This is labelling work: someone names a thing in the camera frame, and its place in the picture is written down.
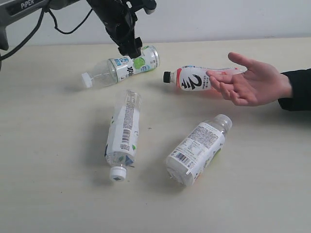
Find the clear bottle white barcode label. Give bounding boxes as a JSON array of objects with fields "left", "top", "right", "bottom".
[{"left": 104, "top": 90, "right": 141, "bottom": 182}]

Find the red white bottle black cap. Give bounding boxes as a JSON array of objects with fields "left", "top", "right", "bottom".
[{"left": 163, "top": 66, "right": 244, "bottom": 92}]

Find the clear bottle green white label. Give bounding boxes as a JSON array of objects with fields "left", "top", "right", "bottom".
[{"left": 82, "top": 46, "right": 160, "bottom": 88}]

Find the black sleeved forearm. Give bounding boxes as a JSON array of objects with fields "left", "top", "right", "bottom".
[{"left": 278, "top": 68, "right": 311, "bottom": 111}]

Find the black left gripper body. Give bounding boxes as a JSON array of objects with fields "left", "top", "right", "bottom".
[{"left": 88, "top": 0, "right": 142, "bottom": 48}]

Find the person's open hand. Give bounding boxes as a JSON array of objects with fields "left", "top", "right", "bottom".
[{"left": 207, "top": 52, "right": 293, "bottom": 106}]

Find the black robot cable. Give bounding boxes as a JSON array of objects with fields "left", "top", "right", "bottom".
[{"left": 0, "top": 0, "right": 94, "bottom": 71}]

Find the capless bottle white label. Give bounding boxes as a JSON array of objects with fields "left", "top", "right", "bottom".
[{"left": 165, "top": 114, "right": 232, "bottom": 186}]

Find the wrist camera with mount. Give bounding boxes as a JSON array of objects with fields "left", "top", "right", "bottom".
[{"left": 126, "top": 0, "right": 157, "bottom": 15}]

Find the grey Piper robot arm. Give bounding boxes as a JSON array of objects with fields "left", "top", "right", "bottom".
[{"left": 0, "top": 0, "right": 142, "bottom": 61}]

